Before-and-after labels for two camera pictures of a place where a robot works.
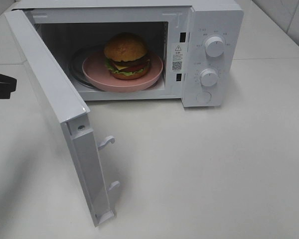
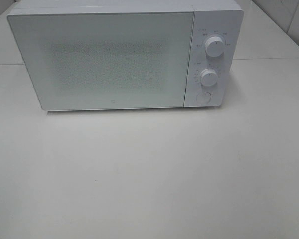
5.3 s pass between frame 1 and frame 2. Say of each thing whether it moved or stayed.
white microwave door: moved
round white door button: stayed
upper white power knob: stayed
